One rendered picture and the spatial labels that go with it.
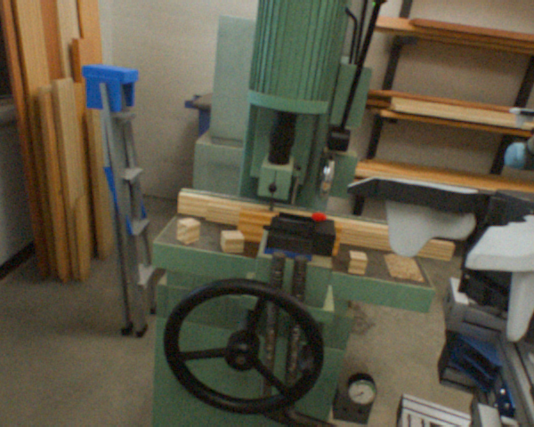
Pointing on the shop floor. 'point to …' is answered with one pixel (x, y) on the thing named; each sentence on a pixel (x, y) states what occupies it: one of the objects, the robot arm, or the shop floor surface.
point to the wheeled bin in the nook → (201, 110)
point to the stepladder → (123, 185)
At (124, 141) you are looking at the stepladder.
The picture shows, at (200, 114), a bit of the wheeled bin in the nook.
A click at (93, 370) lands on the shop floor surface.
